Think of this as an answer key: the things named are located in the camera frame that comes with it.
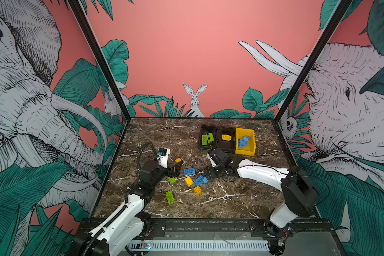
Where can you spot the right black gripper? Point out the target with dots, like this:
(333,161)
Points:
(210,172)

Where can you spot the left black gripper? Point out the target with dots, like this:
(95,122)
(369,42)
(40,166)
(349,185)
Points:
(177,168)

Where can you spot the black bin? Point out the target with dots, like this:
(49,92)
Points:
(227,146)
(205,129)

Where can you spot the green lego top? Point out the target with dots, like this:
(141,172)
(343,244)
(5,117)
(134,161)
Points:
(210,137)
(204,140)

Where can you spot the green lego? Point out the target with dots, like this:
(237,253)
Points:
(204,140)
(210,137)
(170,198)

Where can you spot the yellow plastic bin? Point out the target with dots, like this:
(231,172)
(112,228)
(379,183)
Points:
(251,148)

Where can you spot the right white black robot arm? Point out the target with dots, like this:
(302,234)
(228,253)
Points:
(299,192)

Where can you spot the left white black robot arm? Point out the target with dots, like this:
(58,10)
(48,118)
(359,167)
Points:
(128,221)

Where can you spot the blue lego lower pair left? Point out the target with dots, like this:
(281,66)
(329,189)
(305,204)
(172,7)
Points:
(199,180)

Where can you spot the orange yellow lego front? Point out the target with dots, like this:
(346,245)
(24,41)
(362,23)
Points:
(197,190)

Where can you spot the green lego front left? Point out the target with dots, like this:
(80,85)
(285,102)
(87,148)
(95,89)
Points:
(170,198)

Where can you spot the white vented strip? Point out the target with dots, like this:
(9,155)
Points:
(198,245)

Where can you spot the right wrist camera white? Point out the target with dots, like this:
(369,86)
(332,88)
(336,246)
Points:
(213,164)

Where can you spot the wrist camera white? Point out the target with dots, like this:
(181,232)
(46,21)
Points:
(213,164)
(163,154)

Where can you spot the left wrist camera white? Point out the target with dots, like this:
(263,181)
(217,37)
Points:
(163,154)

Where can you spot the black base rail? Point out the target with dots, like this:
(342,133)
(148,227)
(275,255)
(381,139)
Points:
(164,227)

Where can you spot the left black frame post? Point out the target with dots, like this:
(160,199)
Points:
(78,11)

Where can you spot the black frame post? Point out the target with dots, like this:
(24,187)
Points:
(327,33)
(78,11)

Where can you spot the right black frame post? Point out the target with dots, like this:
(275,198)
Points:
(327,33)

